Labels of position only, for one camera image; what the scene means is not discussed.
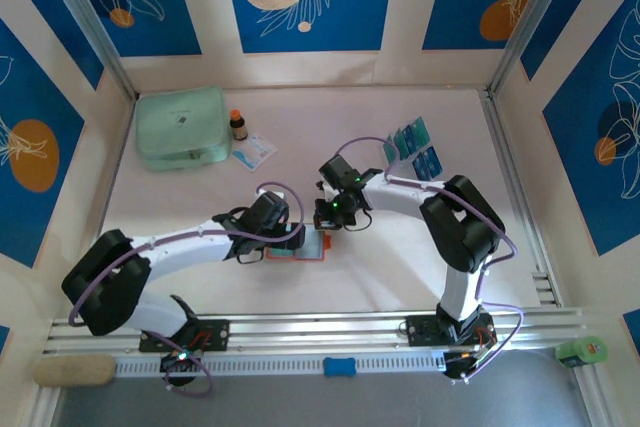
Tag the orange card holder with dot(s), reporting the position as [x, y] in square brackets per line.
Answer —
[327, 244]

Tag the clear acrylic card stand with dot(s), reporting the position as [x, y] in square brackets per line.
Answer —
[402, 164]

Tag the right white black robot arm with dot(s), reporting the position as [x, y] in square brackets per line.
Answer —
[460, 292]

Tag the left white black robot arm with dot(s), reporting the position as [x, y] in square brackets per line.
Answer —
[175, 252]

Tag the white blue sachet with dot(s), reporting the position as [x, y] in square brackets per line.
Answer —
[255, 152]

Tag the small brown bottle orange cap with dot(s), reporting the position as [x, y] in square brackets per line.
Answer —
[239, 129]

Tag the mint green zip pouch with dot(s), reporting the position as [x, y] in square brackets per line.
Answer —
[180, 122]

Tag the blue bone-shaped clip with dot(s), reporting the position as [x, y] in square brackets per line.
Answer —
[340, 367]

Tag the beige foam block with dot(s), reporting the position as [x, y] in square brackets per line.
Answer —
[75, 370]

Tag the green tape roll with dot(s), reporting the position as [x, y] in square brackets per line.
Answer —
[580, 351]

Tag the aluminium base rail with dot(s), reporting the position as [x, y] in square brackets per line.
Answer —
[310, 329]

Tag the aluminium side rail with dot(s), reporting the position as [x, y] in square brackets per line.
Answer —
[502, 132]

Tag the aluminium frame post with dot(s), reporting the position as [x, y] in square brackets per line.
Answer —
[96, 32]
[537, 22]

